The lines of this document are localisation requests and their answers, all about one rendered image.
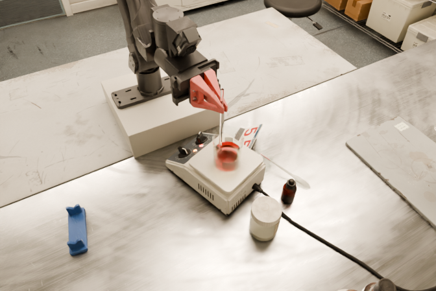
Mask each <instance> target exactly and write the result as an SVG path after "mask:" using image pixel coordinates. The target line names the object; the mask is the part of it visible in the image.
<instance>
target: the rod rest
mask: <svg viewBox="0 0 436 291"><path fill-rule="evenodd" d="M66 210H67V215H68V233H69V241H68V242H67V245H68V246H69V254H70V255H76V254H79V253H83V252H85V251H88V238H87V229H86V212H85V208H83V207H80V205H79V204H76V205H75V206H74V207H69V206H68V207H66Z"/></svg>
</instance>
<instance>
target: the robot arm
mask: <svg viewBox="0 0 436 291"><path fill-rule="evenodd" d="M117 4H118V6H119V9H120V12H121V15H122V18H123V22H124V25H125V31H126V40H127V43H128V45H127V47H128V51H129V56H128V67H129V68H130V69H131V71H132V72H133V73H134V74H135V75H136V78H137V82H138V84H137V85H135V86H131V87H127V88H125V89H120V90H118V91H114V92H112V93H111V96H112V99H113V101H114V102H115V105H116V106H117V108H118V109H120V110H122V109H124V108H128V107H131V106H134V105H137V104H140V103H143V102H147V101H149V100H152V99H157V98H159V97H162V96H165V95H168V94H172V101H173V103H174V104H175V105H176V106H178V103H180V102H182V101H184V100H187V99H189V103H190V104H191V105H192V106H193V107H194V108H201V109H205V110H212V111H216V112H218V113H222V114H223V113H224V112H227V111H228V105H227V103H226V101H225V99H224V104H223V105H222V104H221V103H220V99H221V91H220V90H221V85H220V83H219V79H218V78H217V70H218V69H219V61H217V60H216V59H215V58H212V59H211V60H208V59H207V58H206V57H204V56H203V55H202V54H201V53H200V52H198V50H197V45H198V44H199V43H200V41H201V40H202V38H201V36H200V34H199V33H198V31H197V27H198V26H197V24H196V23H195V22H193V21H192V20H191V19H189V18H188V17H187V16H184V13H183V11H181V10H180V9H178V8H173V7H170V6H169V5H168V4H166V5H161V6H158V5H157V4H156V1H155V0H117ZM160 68H161V69H162V70H163V71H164V72H165V73H166V74H167V75H168V76H164V77H161V73H160Z"/></svg>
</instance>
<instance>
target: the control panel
mask: <svg viewBox="0 0 436 291"><path fill-rule="evenodd" d="M202 134H203V136H206V137H207V138H208V140H207V141H206V142H205V143H203V144H200V145H202V146H200V145H196V144H195V141H196V140H197V139H196V138H194V139H193V140H192V141H190V142H189V143H188V144H186V145H185V146H184V148H186V149H189V150H191V153H190V155H188V156H186V157H184V158H179V157H178V154H179V151H177V152H176V153H175V154H173V155H172V156H171V157H169V158H168V159H167V160H169V161H174V162H177V163H181V164H185V163H187V162H188V161H189V160H190V159H191V158H192V157H193V156H194V155H195V154H197V153H198V152H199V151H201V150H202V149H203V148H204V147H205V146H207V145H208V144H209V143H211V142H212V134H204V133H202ZM194 149H196V151H194Z"/></svg>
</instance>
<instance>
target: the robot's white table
mask: <svg viewBox="0 0 436 291"><path fill-rule="evenodd" d="M197 31H198V33H199V34H200V36H201V38H202V40H201V41H200V43H199V44H198V45H197V50H198V52H200V53H201V54H202V55H203V56H204V57H206V58H207V59H208V60H211V59H212V58H215V59H216V60H217V61H219V69H218V70H217V78H218V79H219V83H220V85H221V88H223V89H224V99H225V101H226V103H227V105H228V111H227V112H224V121H226V120H228V119H231V118H234V117H237V116H238V115H242V114H244V113H246V112H249V111H252V110H255V109H257V108H260V107H262V106H264V105H267V104H270V103H272V102H275V101H277V100H280V99H283V98H285V97H288V96H290V95H293V94H295V93H298V92H300V91H304V90H305V89H308V88H311V87H313V86H316V85H319V84H321V83H323V82H327V81H329V80H331V79H334V78H337V77H339V76H342V75H345V74H347V73H350V72H352V71H355V70H357V68H356V67H355V66H353V65H352V64H351V63H349V62H347V61H346V60H345V59H344V58H342V57H341V56H339V55H338V54H337V53H335V52H333V51H332V50H331V49H330V48H328V47H327V46H325V45H324V44H323V43H321V42H320V41H319V40H317V39H316V38H314V37H313V36H311V35H310V34H308V33H307V32H306V31H305V30H303V29H302V28H300V27H299V26H298V25H296V24H294V23H293V22H292V21H291V20H289V19H287V18H286V17H285V16H283V15H282V14H281V13H279V12H278V11H277V10H275V9H274V8H273V7H271V8H267V9H264V10H260V11H257V12H253V13H250V14H245V15H243V16H239V17H234V18H232V19H227V20H224V21H220V22H217V23H213V24H210V25H206V26H203V27H199V28H197ZM128 56H129V51H128V47H125V48H123V49H118V50H116V51H111V52H107V53H104V54H100V55H97V56H92V57H90V58H85V59H83V60H79V61H76V62H71V63H68V64H64V65H60V66H57V67H53V68H50V69H46V70H43V71H38V72H35V73H31V74H28V75H24V76H20V77H17V78H13V79H10V80H5V81H2V82H0V208H2V207H5V206H7V205H10V204H13V203H15V202H18V201H20V200H23V199H26V198H28V197H30V196H33V195H35V194H38V193H41V192H43V191H46V190H49V189H52V188H53V187H56V186H59V185H61V184H64V183H67V182H69V181H71V180H75V179H77V178H79V177H82V176H85V175H87V174H90V173H92V172H95V171H97V170H100V169H103V168H105V167H108V166H110V165H113V164H115V163H118V162H120V161H123V160H126V159H128V158H130V157H133V155H132V152H131V150H130V148H129V146H128V144H127V142H126V140H125V138H124V136H123V133H122V131H121V129H120V127H119V125H118V123H117V121H116V119H115V117H114V114H113V113H112V111H111V109H110V107H109V105H108V103H107V101H106V98H105V95H104V91H103V88H102V85H101V82H102V81H104V80H108V79H111V78H115V77H119V76H123V75H127V74H130V73H133V72H132V71H131V69H130V68H129V67H128Z"/></svg>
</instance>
